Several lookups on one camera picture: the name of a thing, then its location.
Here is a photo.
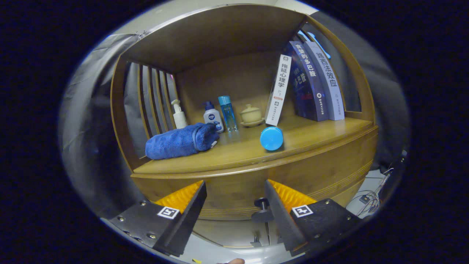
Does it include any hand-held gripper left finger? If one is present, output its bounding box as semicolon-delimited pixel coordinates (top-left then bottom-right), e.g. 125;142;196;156
101;180;207;257

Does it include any white book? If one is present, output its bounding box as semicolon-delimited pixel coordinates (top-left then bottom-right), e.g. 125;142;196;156
265;54;292;127

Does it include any wooden countertop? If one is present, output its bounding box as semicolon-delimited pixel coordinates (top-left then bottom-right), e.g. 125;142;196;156
133;115;374;175

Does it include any blue folded towel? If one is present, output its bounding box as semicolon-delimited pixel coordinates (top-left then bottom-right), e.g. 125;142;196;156
145;122;220;160

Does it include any dark blue book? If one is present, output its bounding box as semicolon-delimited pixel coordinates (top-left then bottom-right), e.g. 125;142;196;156
286;41;329;122

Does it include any white bottle with blue cap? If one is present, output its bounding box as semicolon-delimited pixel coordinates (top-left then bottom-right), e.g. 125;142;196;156
203;101;225;133

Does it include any tangle of floor cables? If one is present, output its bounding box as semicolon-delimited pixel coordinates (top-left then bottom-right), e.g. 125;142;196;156
346;167;394;217

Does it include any blue and white tube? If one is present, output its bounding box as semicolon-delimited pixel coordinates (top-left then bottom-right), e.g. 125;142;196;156
260;126;284;151

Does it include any wooden cabinet door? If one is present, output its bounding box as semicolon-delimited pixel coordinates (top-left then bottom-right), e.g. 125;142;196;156
192;219;270;248
270;220;288;245

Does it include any wooden cabinet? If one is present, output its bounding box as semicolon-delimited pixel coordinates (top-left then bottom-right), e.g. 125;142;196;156
110;4;378;250

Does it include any beige lidded teacup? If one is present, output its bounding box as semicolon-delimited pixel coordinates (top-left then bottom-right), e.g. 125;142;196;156
240;104;265;128

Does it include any lavender book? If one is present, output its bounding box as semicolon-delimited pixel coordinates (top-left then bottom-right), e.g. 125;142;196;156
304;41;346;121

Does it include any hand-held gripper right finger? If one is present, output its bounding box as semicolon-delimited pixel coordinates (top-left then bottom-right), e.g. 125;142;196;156
264;179;363;257

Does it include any clear blue bottle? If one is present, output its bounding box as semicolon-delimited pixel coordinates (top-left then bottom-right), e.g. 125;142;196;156
218;96;238;132

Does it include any white pump bottle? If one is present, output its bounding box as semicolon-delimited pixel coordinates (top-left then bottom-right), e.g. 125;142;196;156
171;99;188;129

